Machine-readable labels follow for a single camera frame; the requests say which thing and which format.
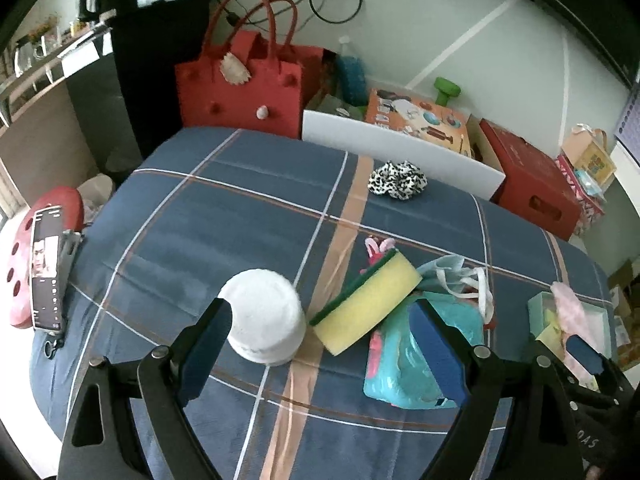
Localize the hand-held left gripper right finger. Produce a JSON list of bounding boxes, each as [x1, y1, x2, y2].
[[409, 298, 585, 480]]

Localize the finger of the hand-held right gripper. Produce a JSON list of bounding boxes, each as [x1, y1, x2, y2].
[[567, 334, 628, 397]]

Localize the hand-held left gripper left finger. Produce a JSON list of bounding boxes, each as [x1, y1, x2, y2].
[[57, 297, 233, 480]]

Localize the shallow teal cardboard box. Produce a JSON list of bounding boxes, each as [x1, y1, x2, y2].
[[527, 290, 613, 393]]

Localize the yellow green cloth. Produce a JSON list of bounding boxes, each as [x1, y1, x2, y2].
[[537, 305, 567, 357]]

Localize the teal wet wipes pack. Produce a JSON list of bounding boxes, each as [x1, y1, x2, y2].
[[363, 290, 485, 409]]

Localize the pink fluffy sock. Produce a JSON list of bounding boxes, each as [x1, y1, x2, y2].
[[551, 281, 593, 341]]

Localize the pale blue face mask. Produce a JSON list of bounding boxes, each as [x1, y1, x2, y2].
[[417, 254, 496, 328]]

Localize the yellow green scouring sponge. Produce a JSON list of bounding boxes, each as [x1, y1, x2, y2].
[[308, 247, 421, 356]]

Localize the leopard print scrunchie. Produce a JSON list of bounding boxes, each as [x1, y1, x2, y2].
[[368, 159, 428, 201]]

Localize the pile of cardboard boxes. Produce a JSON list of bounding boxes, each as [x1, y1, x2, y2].
[[607, 260, 640, 371]]

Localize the white plastic container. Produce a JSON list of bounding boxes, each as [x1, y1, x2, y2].
[[218, 268, 307, 366]]

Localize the pink red hair accessory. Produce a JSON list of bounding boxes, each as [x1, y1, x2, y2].
[[361, 236, 396, 274]]

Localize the blue plaid blanket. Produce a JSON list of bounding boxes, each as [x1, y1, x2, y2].
[[29, 127, 613, 480]]

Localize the pale blue packet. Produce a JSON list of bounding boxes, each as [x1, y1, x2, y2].
[[575, 167, 608, 198]]

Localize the red cardboard box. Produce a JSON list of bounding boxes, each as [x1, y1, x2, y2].
[[480, 119, 583, 241]]

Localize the smartphone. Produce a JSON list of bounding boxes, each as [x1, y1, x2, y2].
[[31, 204, 68, 332]]

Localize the white curved desk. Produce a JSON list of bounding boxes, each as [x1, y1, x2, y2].
[[612, 140, 640, 211]]

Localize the white bin bag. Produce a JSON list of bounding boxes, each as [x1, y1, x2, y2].
[[77, 175, 117, 226]]

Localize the red stool with holes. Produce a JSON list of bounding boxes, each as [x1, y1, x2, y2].
[[7, 186, 85, 330]]

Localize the small yellow gift bag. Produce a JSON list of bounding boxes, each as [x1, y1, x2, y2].
[[562, 122, 616, 186]]

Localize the white foam board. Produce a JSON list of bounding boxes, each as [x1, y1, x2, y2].
[[301, 110, 507, 200]]

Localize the orange toy box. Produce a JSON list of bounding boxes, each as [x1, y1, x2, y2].
[[365, 89, 473, 158]]

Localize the red felt tote bag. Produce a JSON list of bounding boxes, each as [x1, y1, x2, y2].
[[175, 0, 326, 138]]

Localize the green dumbbell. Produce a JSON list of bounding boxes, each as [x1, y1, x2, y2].
[[433, 76, 462, 107]]

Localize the kitchen counter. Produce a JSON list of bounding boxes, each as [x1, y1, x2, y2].
[[0, 20, 126, 203]]

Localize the black cabinet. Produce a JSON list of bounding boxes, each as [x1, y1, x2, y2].
[[107, 0, 213, 161]]

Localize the teal pump bottle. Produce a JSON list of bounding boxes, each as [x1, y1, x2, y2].
[[335, 36, 368, 106]]

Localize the black key ring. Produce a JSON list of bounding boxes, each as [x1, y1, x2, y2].
[[42, 331, 67, 359]]

